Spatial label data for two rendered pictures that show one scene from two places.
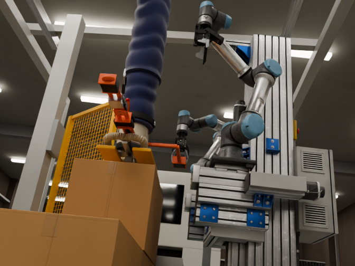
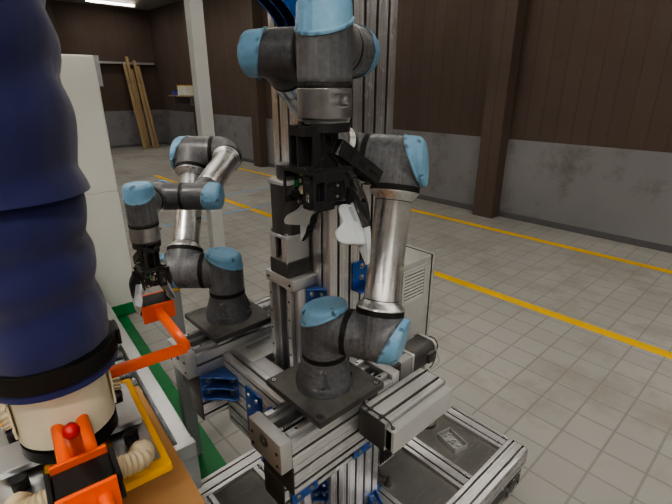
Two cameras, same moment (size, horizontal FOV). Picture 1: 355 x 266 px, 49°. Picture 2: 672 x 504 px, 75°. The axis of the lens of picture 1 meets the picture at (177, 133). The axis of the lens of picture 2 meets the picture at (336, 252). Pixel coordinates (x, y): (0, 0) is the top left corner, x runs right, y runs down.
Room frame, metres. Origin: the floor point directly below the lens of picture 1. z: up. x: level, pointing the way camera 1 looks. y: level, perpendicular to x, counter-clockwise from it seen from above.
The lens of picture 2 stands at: (1.16, 0.34, 1.76)
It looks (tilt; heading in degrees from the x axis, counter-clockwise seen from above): 20 degrees down; 318
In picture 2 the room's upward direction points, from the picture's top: straight up
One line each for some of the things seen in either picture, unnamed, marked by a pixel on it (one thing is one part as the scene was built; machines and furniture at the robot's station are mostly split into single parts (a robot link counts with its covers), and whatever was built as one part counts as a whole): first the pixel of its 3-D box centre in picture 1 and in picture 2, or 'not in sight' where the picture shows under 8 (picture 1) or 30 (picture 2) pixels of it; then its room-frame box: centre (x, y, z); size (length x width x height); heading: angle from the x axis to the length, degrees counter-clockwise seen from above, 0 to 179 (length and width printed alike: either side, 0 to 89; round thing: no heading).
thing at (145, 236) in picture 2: (183, 129); (146, 233); (2.30, -0.03, 1.41); 0.08 x 0.08 x 0.05
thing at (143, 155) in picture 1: (146, 158); (124, 422); (2.05, 0.16, 1.08); 0.34 x 0.10 x 0.05; 174
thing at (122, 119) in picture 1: (124, 120); (85, 486); (1.81, 0.28, 1.18); 0.10 x 0.08 x 0.06; 84
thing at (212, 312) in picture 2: not in sight; (228, 301); (2.39, -0.29, 1.09); 0.15 x 0.15 x 0.10
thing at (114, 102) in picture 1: (116, 100); not in sight; (1.59, 0.30, 1.18); 0.07 x 0.07 x 0.04; 84
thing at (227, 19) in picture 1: (219, 21); (339, 51); (1.71, -0.17, 1.82); 0.11 x 0.11 x 0.08; 26
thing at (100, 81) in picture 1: (109, 83); not in sight; (1.46, 0.32, 1.18); 0.08 x 0.07 x 0.05; 174
